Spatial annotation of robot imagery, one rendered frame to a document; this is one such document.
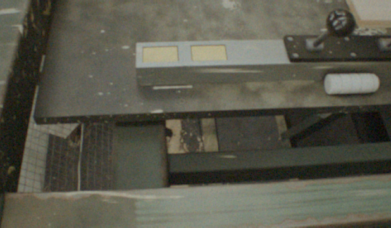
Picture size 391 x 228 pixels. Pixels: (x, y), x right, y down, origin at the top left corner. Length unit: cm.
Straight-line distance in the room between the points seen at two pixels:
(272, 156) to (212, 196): 18
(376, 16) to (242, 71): 30
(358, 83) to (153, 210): 36
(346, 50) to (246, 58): 15
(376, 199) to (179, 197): 23
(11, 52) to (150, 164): 24
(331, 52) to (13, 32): 45
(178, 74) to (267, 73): 13
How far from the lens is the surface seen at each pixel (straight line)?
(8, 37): 59
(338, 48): 65
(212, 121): 183
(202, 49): 62
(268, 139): 267
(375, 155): 68
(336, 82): 64
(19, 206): 49
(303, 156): 64
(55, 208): 48
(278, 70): 63
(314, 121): 226
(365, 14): 79
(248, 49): 63
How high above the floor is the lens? 189
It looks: 34 degrees down
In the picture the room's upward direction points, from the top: 65 degrees counter-clockwise
